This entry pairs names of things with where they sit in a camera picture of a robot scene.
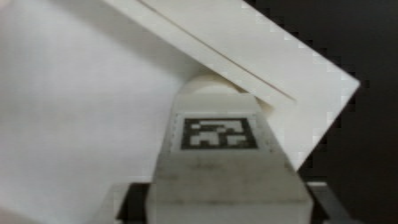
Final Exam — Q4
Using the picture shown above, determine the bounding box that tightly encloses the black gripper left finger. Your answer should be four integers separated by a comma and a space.
87, 181, 155, 224

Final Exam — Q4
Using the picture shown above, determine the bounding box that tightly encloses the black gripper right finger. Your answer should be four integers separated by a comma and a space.
308, 181, 365, 224

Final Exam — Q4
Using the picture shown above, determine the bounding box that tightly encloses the white table leg with tag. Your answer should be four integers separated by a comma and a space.
146, 74, 313, 224

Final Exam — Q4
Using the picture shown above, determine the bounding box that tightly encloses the white square tabletop tray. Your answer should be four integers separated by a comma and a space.
0, 0, 359, 224

